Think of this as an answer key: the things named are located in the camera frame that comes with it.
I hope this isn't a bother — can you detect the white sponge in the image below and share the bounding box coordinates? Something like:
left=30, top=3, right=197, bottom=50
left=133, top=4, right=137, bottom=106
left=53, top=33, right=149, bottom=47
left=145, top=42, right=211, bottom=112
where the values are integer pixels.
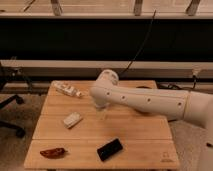
left=63, top=112, right=82, bottom=128

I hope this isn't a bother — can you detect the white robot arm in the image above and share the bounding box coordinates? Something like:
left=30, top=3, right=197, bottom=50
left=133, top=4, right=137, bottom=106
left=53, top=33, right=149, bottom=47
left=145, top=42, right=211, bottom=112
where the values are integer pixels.
left=90, top=69, right=213, bottom=171

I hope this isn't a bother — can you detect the translucent plastic cup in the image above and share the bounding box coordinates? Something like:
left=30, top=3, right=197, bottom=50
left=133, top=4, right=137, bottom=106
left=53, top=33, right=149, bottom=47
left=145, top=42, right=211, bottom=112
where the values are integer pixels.
left=97, top=108, right=109, bottom=120

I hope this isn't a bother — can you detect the black rectangular block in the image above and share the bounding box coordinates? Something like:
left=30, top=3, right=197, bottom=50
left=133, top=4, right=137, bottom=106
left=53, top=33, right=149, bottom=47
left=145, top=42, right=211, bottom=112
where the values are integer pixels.
left=97, top=138, right=123, bottom=161

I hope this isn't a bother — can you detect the red chili pepper toy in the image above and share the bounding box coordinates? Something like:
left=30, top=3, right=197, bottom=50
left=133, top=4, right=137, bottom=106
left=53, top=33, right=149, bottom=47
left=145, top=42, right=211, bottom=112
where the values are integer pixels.
left=40, top=148, right=66, bottom=158

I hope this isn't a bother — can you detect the black office chair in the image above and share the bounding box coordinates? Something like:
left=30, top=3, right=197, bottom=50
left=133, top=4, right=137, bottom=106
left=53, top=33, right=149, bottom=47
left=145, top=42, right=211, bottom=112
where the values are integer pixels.
left=0, top=62, right=27, bottom=139

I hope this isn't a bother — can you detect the black floor cable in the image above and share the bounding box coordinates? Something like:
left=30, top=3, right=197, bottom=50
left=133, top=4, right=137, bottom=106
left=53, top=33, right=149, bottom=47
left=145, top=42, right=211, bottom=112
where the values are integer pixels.
left=156, top=74, right=201, bottom=92

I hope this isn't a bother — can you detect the black hanging cable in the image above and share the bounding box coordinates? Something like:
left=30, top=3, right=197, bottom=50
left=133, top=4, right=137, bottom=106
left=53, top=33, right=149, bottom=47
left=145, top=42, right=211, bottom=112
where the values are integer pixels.
left=119, top=9, right=158, bottom=77

